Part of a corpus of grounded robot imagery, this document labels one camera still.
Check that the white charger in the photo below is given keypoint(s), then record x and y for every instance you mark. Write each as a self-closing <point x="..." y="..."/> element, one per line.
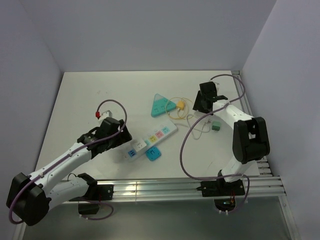
<point x="202" y="118"/>

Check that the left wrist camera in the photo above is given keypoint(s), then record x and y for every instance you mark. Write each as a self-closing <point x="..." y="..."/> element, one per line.
<point x="101" y="116"/>

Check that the white colourful power strip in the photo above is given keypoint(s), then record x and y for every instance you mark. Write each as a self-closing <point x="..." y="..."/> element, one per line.
<point x="152" y="137"/>

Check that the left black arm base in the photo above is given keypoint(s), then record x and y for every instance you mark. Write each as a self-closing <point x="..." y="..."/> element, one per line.
<point x="92" y="202"/>

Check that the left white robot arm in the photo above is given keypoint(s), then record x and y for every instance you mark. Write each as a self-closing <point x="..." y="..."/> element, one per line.
<point x="32" y="196"/>

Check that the blue plug adapter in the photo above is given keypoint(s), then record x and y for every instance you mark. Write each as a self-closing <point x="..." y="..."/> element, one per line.
<point x="153" y="153"/>

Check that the white cube socket adapter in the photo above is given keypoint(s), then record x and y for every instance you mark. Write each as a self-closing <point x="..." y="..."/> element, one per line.
<point x="138" y="145"/>

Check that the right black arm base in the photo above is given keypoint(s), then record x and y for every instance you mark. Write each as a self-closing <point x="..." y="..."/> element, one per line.
<point x="227" y="190"/>

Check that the aluminium front rail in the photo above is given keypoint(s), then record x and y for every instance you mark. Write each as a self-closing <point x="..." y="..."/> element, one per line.
<point x="155" y="190"/>

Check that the teal triangular socket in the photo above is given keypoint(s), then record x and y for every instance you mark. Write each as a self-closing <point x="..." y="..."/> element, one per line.
<point x="161" y="105"/>

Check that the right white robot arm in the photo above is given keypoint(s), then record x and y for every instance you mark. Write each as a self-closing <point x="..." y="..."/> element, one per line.
<point x="250" y="141"/>

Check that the green charger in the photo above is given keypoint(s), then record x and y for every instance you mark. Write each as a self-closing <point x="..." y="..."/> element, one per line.
<point x="216" y="126"/>

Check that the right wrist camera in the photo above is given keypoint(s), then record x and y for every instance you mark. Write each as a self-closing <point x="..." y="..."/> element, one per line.
<point x="217" y="86"/>

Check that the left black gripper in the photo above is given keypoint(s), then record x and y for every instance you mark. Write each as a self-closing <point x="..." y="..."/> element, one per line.
<point x="123" y="137"/>

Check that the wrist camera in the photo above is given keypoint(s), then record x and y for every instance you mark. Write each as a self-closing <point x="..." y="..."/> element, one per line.
<point x="217" y="86"/>
<point x="101" y="116"/>

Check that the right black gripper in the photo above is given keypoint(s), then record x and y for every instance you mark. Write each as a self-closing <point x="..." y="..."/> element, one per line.
<point x="197" y="105"/>

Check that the yellow charger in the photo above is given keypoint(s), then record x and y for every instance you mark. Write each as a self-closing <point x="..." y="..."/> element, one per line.
<point x="180" y="105"/>

